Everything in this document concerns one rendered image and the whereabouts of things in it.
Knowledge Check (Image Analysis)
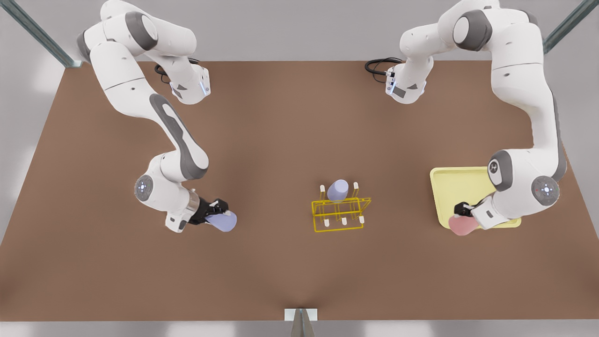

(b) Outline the pink cup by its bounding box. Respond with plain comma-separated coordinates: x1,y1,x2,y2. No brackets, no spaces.
449,214,480,236

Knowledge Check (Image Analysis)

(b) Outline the yellow wire cup rack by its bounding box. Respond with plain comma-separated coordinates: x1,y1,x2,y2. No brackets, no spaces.
312,182,372,233

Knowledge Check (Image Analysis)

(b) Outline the pale yellow tray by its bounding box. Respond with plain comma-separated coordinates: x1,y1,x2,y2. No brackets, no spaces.
430,167,522,229

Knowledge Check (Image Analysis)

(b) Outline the black cable loop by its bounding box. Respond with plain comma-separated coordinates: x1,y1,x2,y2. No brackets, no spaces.
154,58,202,85
365,58,405,84

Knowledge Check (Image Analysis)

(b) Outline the silver frame post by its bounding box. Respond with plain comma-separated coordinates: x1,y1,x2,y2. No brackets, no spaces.
542,0,599,54
285,308,318,337
0,0,82,69

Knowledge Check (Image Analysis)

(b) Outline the lavender cup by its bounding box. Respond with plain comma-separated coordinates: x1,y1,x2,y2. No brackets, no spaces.
327,179,349,203
205,211,238,233

